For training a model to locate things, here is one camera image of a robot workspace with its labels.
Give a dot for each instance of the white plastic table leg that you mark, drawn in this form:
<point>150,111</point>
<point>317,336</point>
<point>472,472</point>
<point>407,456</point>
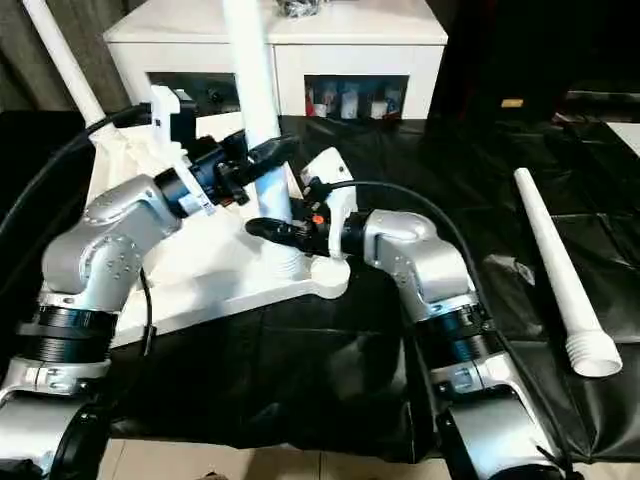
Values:
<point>255,75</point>
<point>65,65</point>
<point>555,260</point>

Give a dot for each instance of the glass bowl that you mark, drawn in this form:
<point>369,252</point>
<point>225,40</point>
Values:
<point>297,9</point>

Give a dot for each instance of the black mat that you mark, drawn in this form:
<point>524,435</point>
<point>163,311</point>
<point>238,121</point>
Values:
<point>425,150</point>

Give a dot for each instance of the white cabinet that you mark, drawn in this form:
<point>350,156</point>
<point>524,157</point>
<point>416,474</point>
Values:
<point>350,50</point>

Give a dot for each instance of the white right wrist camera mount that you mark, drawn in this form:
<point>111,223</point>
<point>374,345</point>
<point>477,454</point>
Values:
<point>332,170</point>

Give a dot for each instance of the dark low shelf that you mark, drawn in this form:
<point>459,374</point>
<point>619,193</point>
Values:
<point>605,102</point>

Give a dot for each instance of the small yellow tag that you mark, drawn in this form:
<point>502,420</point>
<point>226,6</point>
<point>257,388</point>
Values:
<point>512,102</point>

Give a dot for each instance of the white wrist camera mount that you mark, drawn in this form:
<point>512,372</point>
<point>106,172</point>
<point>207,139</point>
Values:
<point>332,170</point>
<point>165,115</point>

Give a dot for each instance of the white plastic table top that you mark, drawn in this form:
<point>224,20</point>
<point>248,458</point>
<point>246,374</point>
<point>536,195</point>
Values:
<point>200,270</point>

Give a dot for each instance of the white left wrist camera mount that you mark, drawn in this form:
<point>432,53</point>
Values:
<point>165,115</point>

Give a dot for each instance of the white flat board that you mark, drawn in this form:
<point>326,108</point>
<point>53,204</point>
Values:
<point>627,135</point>

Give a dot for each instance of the grey curtain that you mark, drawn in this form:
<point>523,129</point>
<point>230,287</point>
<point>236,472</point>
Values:
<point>30,60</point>

